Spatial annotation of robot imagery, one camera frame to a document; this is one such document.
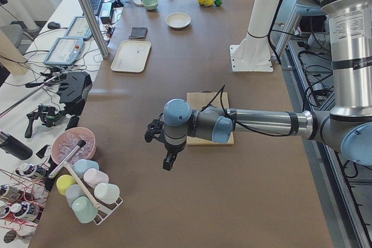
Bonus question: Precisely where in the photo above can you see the mint green cup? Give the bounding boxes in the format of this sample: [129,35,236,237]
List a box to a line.
[72,196,98,224]

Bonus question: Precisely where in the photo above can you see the yellow lemon right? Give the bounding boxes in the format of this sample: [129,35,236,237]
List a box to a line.
[204,0,214,7]

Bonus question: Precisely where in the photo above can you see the grey cup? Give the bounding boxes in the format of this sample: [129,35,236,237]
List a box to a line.
[65,184,85,207]

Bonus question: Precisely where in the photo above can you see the far teach pendant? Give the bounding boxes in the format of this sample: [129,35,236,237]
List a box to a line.
[65,16,92,41]

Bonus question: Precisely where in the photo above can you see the green lime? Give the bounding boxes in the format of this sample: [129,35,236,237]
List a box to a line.
[214,0,223,7]

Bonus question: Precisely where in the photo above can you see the small bottle with label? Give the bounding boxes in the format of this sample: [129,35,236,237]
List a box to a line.
[17,163,47,180]

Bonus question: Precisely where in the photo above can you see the near teach pendant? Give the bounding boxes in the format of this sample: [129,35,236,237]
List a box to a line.
[44,37,84,66]

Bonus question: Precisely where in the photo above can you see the cream rectangular tray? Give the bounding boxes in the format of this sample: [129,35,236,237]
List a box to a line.
[110,40,151,73]

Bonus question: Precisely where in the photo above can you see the teach pendant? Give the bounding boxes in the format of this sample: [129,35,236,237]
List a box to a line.
[44,37,84,66]
[65,16,92,41]

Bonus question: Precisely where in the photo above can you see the pink cup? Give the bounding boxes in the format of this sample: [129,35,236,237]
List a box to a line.
[83,168,109,189]

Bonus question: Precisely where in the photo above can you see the pink bowl with ice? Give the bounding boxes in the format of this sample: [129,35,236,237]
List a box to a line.
[51,127,96,165]

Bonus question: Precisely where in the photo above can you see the blue cup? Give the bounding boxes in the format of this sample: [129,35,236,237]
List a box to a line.
[73,159,99,178]

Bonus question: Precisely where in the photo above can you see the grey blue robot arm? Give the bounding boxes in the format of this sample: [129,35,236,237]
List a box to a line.
[145,0,371,170]

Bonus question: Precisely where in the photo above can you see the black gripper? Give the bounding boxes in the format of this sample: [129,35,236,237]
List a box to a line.
[144,113,178,171]

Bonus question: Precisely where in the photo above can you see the dark grey folded cloth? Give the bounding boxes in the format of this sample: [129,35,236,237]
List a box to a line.
[129,27,148,39]

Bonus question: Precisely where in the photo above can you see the aluminium frame post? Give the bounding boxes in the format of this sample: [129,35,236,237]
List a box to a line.
[78,0,109,59]

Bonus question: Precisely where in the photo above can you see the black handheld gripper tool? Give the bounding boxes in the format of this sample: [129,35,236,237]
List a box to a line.
[24,105,62,138]

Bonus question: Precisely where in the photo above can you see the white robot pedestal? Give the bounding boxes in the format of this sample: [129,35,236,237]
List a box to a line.
[230,0,280,72]

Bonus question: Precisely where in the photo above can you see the wooden cutting board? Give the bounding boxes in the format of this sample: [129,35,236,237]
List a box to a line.
[186,91,235,146]

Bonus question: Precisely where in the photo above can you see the metal muddler rod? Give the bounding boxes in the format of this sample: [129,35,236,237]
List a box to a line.
[48,140,86,179]

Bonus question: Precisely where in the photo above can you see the cream shallow bowl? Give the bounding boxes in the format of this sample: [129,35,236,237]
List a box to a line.
[165,12,191,29]

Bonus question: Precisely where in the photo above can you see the yellow cup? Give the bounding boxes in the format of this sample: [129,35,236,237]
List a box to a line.
[56,174,76,196]

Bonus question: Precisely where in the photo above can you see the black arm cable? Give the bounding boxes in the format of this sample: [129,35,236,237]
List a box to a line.
[200,84,291,137]

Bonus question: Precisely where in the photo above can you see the black computer mouse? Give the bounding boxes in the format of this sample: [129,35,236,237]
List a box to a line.
[47,21,61,30]

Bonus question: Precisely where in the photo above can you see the light green bowl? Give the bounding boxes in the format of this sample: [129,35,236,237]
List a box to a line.
[142,0,159,11]

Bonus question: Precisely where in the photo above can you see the white cup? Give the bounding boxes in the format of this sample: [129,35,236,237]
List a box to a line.
[94,183,120,204]

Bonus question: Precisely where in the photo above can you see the black power adapter box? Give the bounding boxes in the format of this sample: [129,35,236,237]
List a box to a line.
[99,2,113,24]

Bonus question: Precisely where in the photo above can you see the white cup rack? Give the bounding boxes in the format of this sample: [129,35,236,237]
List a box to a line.
[93,197,124,225]

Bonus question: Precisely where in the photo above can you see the black thermos bottle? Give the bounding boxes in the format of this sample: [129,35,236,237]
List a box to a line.
[1,131,33,160]

